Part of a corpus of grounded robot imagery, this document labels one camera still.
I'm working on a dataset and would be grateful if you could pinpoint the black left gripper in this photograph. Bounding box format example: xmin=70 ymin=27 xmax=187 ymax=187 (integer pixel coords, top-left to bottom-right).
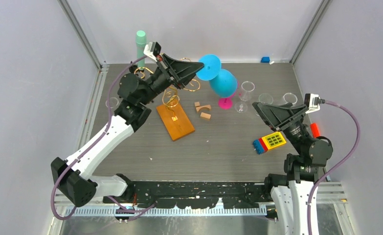
xmin=139 ymin=53 xmax=203 ymax=105

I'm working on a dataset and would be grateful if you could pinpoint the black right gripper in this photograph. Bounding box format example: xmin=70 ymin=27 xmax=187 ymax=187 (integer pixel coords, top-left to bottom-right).
xmin=252 ymin=101 xmax=311 ymax=155

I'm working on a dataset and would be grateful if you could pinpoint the clear wine glass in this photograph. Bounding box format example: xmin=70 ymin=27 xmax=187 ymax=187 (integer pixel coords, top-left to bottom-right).
xmin=258 ymin=93 xmax=274 ymax=104
xmin=105 ymin=97 xmax=120 ymax=110
xmin=282 ymin=93 xmax=298 ymax=106
xmin=235 ymin=81 xmax=255 ymax=113

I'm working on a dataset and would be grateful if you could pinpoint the clear wine glass front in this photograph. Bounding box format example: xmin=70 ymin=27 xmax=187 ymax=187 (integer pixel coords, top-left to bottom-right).
xmin=235 ymin=81 xmax=255 ymax=113

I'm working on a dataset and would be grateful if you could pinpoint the blue plastic wine glass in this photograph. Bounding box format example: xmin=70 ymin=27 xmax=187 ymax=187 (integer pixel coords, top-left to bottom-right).
xmin=196 ymin=54 xmax=238 ymax=98

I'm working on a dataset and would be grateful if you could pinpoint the pink plastic wine glass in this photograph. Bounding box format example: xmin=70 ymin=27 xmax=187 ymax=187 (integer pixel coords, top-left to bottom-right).
xmin=218 ymin=96 xmax=233 ymax=110

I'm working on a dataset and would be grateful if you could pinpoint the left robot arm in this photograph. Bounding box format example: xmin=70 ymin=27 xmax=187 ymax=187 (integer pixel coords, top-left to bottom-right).
xmin=51 ymin=54 xmax=204 ymax=207

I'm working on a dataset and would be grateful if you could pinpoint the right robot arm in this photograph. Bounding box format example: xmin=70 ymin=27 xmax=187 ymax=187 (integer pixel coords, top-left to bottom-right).
xmin=252 ymin=102 xmax=333 ymax=235

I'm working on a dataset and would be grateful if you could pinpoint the orange wooden rack base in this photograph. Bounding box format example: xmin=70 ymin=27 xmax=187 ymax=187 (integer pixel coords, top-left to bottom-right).
xmin=156 ymin=104 xmax=195 ymax=141

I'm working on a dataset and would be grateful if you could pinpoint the colourful toy block calculator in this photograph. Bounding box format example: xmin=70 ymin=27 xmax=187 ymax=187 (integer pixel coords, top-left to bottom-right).
xmin=252 ymin=132 xmax=287 ymax=155

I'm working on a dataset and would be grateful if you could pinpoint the wooden arch block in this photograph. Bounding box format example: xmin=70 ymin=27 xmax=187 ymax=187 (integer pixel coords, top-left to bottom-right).
xmin=196 ymin=105 xmax=211 ymax=112

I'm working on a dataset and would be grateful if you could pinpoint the red block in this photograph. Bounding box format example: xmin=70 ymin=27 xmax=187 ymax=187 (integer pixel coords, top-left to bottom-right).
xmin=310 ymin=123 xmax=320 ymax=138

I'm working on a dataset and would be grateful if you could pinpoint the wooden rectangular block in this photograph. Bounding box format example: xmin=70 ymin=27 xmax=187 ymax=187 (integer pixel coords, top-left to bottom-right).
xmin=200 ymin=112 xmax=211 ymax=120

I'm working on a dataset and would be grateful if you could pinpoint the small blue block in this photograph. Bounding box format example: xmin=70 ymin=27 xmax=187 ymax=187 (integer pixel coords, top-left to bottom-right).
xmin=260 ymin=56 xmax=270 ymax=63

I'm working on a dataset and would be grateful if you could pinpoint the green microphone on tripod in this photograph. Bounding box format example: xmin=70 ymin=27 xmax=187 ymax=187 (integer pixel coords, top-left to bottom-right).
xmin=129 ymin=30 xmax=147 ymax=72

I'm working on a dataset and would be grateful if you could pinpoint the gold wire wine glass rack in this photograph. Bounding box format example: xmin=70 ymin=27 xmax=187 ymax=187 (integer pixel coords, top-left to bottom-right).
xmin=133 ymin=65 xmax=201 ymax=111

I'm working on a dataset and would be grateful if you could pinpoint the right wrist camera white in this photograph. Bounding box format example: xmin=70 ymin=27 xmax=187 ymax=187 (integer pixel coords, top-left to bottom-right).
xmin=304 ymin=93 xmax=326 ymax=114

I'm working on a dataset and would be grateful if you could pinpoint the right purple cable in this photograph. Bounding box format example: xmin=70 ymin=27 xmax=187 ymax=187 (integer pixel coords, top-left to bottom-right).
xmin=307 ymin=100 xmax=361 ymax=235

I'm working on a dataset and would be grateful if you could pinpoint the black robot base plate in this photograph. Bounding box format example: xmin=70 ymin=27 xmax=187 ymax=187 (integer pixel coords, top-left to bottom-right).
xmin=103 ymin=181 xmax=272 ymax=209

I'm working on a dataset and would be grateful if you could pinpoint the aluminium frame rail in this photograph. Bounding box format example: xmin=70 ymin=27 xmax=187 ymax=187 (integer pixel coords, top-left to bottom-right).
xmin=57 ymin=0 xmax=103 ymax=70

